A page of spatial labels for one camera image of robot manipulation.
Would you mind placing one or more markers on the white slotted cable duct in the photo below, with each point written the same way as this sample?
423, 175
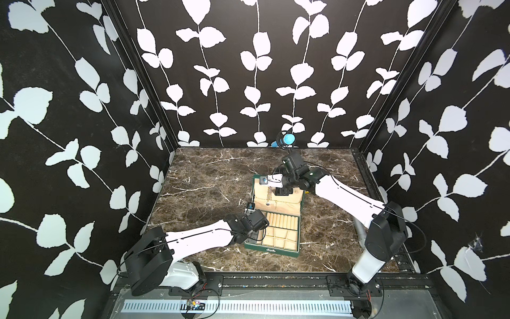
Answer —
272, 307

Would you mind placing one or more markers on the grey cylinder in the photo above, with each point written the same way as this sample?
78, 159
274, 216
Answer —
361, 232

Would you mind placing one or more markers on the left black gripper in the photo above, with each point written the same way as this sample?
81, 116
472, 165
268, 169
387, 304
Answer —
254, 239

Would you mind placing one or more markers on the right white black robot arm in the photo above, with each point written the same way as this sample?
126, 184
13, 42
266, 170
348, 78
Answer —
386, 225

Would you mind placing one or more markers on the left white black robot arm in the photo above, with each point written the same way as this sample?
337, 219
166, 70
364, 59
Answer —
156, 260

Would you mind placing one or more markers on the small circuit board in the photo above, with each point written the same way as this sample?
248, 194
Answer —
194, 305

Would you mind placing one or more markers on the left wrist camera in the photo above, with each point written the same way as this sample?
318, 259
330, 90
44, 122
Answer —
250, 208

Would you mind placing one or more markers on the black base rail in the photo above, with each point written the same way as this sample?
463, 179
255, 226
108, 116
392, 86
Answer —
335, 283

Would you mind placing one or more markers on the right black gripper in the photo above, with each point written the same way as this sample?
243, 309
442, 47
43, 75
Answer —
281, 191

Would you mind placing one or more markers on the blue microphone on tripod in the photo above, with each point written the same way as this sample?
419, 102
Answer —
284, 141

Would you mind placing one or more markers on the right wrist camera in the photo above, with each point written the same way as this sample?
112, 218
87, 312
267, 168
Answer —
274, 180

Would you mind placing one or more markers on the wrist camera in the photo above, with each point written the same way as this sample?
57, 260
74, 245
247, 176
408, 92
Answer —
274, 180
250, 208

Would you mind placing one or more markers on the green jewelry box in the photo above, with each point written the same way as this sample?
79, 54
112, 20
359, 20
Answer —
282, 236

